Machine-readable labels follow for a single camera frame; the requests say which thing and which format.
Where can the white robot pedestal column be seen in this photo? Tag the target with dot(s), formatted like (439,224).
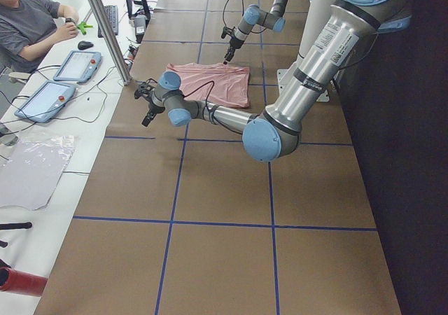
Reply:
(317,17)

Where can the pink Snoopy t-shirt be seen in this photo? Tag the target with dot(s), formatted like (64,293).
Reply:
(221,83)

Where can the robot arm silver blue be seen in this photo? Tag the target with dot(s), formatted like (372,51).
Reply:
(252,16)
(277,130)

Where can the aluminium frame post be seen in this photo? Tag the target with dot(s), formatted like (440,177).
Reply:
(110,39)

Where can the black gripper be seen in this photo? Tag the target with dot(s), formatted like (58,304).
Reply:
(151,108)
(233,44)

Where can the black power adapter box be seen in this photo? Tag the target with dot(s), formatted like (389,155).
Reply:
(140,24)

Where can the upper blue teach pendant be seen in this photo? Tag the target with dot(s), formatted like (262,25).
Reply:
(79,66)

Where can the red cylinder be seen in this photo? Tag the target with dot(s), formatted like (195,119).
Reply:
(13,281)

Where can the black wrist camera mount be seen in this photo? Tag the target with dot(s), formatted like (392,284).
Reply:
(227,32)
(144,90)

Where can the green plastic toy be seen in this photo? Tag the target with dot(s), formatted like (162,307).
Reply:
(83,27)

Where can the black keyboard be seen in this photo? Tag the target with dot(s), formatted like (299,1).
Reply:
(111,12)

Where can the lower blue teach pendant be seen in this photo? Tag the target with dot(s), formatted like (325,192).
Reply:
(46,102)

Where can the seated person in grey shirt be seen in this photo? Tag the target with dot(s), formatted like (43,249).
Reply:
(30,28)

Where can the blue teach pendant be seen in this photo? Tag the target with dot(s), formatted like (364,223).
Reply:
(46,102)
(79,66)

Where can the black computer mouse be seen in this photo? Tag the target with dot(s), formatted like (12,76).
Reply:
(84,45)

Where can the clear plastic bag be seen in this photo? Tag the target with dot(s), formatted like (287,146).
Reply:
(33,170)

